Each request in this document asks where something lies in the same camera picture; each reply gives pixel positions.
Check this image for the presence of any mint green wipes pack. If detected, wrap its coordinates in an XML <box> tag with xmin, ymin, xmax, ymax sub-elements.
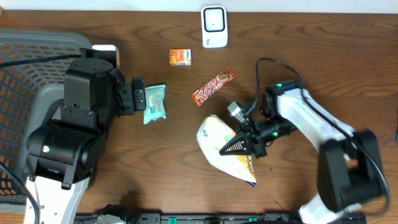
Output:
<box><xmin>144</xmin><ymin>85</ymin><xmax>167</xmax><ymax>124</ymax></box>

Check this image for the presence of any cream snack chips bag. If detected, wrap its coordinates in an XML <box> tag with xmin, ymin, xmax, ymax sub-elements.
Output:
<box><xmin>197</xmin><ymin>114</ymin><xmax>257</xmax><ymax>187</ymax></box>

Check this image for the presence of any orange snack packet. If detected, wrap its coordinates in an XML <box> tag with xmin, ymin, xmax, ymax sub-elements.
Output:
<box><xmin>169</xmin><ymin>49</ymin><xmax>192</xmax><ymax>66</ymax></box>

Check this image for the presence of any orange Top chocolate bar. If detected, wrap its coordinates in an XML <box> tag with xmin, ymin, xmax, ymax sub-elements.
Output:
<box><xmin>191</xmin><ymin>65</ymin><xmax>236</xmax><ymax>107</ymax></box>

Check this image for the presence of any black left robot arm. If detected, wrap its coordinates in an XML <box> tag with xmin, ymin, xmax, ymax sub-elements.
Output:
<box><xmin>24</xmin><ymin>45</ymin><xmax>146</xmax><ymax>223</ymax></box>

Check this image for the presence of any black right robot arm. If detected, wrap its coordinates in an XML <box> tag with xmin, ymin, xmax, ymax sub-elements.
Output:
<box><xmin>220</xmin><ymin>80</ymin><xmax>391</xmax><ymax>223</ymax></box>

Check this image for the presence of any white barcode scanner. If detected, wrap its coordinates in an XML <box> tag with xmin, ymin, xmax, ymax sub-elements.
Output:
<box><xmin>201</xmin><ymin>6</ymin><xmax>228</xmax><ymax>49</ymax></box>

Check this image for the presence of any grey plastic shopping basket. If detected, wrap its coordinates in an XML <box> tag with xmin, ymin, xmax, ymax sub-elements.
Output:
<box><xmin>0</xmin><ymin>29</ymin><xmax>94</xmax><ymax>214</ymax></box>

